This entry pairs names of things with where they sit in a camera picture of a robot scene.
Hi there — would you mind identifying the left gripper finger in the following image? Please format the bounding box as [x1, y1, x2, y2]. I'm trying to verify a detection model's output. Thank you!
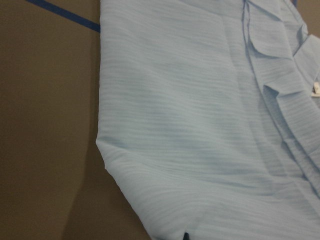
[183, 232, 190, 240]

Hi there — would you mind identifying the light blue button shirt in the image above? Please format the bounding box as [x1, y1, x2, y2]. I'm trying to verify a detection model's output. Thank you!
[96, 0, 320, 240]

